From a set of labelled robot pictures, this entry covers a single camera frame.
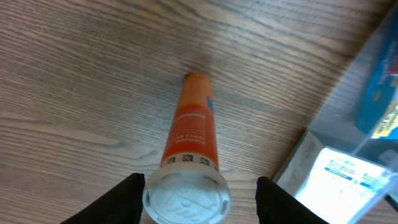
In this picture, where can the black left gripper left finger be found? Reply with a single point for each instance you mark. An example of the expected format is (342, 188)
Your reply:
(120, 205)

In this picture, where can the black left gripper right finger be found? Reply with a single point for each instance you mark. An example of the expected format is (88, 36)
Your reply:
(275, 206)

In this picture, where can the white medicine box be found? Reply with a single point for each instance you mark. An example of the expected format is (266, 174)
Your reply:
(334, 185)

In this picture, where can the orange tube white cap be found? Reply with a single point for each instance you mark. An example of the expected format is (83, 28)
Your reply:
(188, 187)

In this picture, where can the clear plastic container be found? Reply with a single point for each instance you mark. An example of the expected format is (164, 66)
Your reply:
(334, 125)

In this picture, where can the blue VapoDrops box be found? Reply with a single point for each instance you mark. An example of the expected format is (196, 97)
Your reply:
(378, 114)

